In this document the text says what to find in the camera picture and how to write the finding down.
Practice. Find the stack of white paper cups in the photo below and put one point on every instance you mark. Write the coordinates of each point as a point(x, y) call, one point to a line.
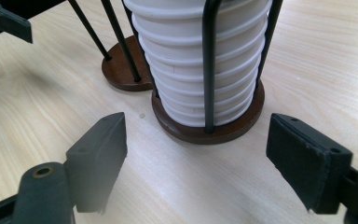
point(180, 56)

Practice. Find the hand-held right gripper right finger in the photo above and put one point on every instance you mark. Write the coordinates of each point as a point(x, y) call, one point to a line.
point(304, 168)

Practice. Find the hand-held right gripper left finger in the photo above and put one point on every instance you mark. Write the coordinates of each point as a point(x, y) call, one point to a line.
point(98, 161)

